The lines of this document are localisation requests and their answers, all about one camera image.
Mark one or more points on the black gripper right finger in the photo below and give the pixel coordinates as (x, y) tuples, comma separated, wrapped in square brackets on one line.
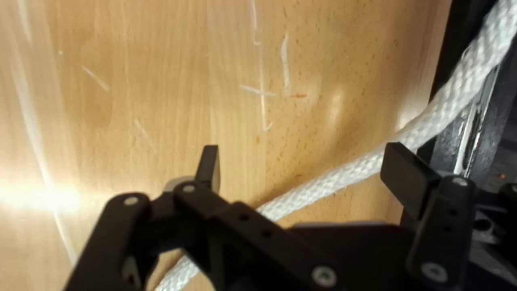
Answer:
[(442, 209)]

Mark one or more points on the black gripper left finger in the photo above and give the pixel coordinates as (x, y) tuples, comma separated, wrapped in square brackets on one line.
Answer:
[(234, 246)]

